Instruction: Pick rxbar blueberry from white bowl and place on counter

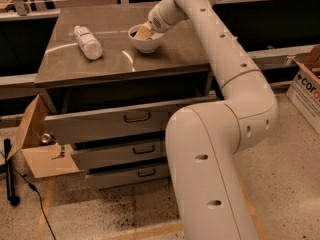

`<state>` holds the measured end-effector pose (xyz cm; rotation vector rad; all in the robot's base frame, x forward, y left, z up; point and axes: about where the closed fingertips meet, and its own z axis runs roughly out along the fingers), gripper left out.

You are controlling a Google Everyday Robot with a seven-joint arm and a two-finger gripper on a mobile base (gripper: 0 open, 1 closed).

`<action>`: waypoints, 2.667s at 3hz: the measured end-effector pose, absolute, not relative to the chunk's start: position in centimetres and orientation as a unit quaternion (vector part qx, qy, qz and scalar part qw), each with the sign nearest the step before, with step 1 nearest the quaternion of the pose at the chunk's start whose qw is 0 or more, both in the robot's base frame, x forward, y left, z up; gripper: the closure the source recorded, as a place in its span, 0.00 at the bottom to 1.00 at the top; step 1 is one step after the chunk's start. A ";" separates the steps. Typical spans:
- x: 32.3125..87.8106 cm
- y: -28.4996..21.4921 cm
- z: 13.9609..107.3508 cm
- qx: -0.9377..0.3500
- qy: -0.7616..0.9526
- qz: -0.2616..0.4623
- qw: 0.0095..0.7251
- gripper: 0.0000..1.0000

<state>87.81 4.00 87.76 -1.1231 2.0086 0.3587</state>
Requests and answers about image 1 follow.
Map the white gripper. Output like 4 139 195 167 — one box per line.
134 0 187 40

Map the white ceramic bowl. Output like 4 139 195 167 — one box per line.
128 24 164 53

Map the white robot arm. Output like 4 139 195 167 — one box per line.
148 0 278 240

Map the clear plastic water bottle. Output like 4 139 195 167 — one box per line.
73 26 103 60

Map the grey drawer cabinet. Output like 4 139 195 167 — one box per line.
36 3 212 176

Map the top grey drawer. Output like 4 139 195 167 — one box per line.
45 95 217 144

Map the grey drawer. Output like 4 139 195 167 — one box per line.
71 138 166 170
45 95 217 144
86 162 170 189

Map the middle grey drawer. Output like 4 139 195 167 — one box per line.
71 138 166 170

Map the silver can in box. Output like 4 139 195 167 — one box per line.
40 133 53 145

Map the bottom grey drawer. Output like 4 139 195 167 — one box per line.
86 162 170 189

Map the open brown cardboard box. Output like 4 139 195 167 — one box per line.
9 95 79 178

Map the white printed cardboard box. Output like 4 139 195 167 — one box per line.
286 45 320 134

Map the black rod stand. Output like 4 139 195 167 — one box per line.
4 139 20 207

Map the black floor cable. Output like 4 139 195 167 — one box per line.
0 150 57 240

